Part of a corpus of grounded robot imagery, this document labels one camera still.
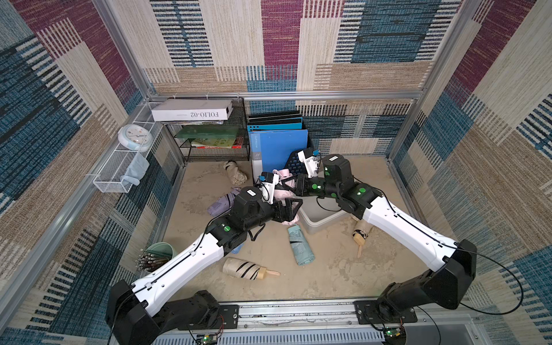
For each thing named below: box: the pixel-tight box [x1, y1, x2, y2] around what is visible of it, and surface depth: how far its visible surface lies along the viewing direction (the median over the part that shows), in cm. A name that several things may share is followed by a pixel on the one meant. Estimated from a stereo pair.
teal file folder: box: [247, 121, 303, 131], surface depth 96 cm
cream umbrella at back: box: [223, 159, 248, 186], surface depth 110 cm
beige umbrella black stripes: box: [222, 257, 281, 281], surface depth 82 cm
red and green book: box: [191, 136, 243, 149], surface depth 101 cm
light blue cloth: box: [120, 150, 151, 187], surface depth 70 cm
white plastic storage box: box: [297, 196, 350, 234], surface depth 83 cm
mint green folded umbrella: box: [287, 224, 316, 266], surface depth 89 cm
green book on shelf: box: [176, 125, 240, 140], surface depth 97 cm
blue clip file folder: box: [247, 129, 309, 182], surface depth 93 cm
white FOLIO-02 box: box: [150, 99, 234, 122], surface depth 81 cm
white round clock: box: [117, 124, 154, 153], surface depth 76 cm
